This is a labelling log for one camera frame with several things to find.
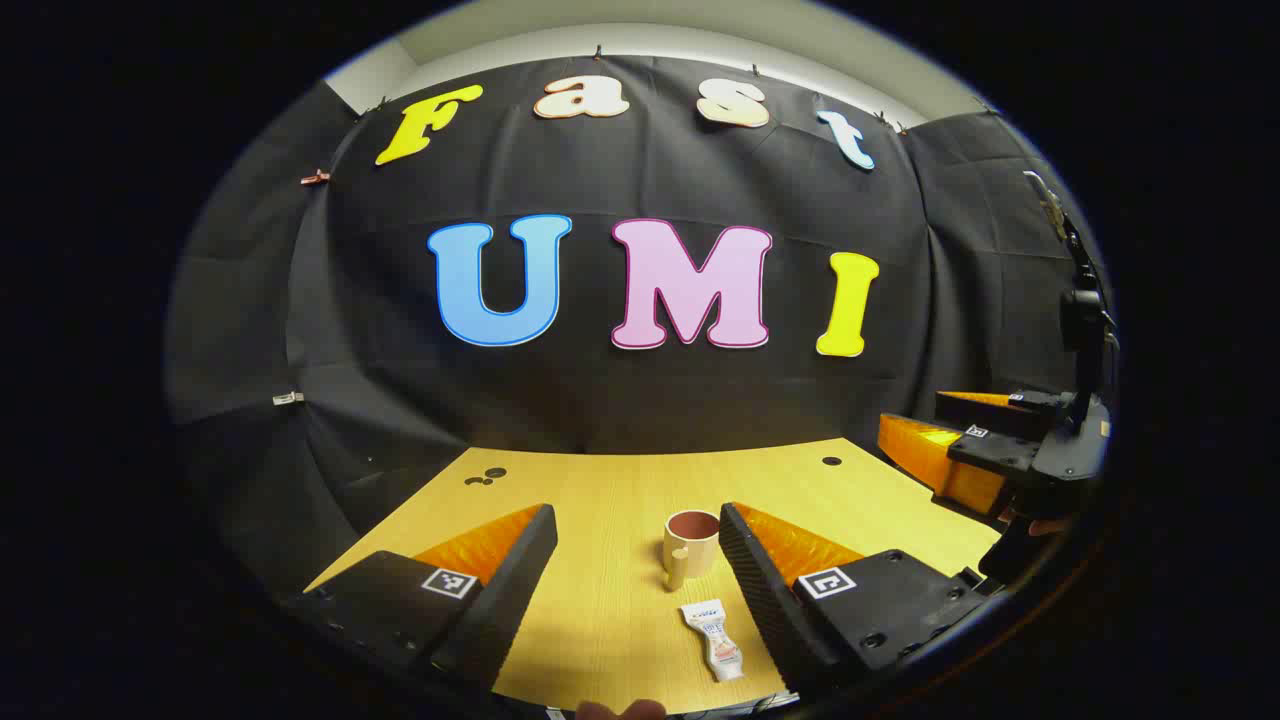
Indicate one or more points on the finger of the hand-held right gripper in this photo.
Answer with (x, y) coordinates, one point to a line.
(990, 455)
(1040, 410)

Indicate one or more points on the white cloth clip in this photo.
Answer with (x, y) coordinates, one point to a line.
(288, 398)

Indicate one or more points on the black backdrop cloth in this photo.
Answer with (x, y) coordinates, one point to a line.
(600, 400)

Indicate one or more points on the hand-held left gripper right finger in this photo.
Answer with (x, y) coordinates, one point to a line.
(760, 600)

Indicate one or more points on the beige cup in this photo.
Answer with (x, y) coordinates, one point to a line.
(695, 545)

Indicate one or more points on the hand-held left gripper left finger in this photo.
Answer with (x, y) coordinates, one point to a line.
(510, 600)

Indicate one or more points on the orange cloth clip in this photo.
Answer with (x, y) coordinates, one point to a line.
(315, 177)

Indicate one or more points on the wooden desktop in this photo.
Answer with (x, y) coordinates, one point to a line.
(620, 490)

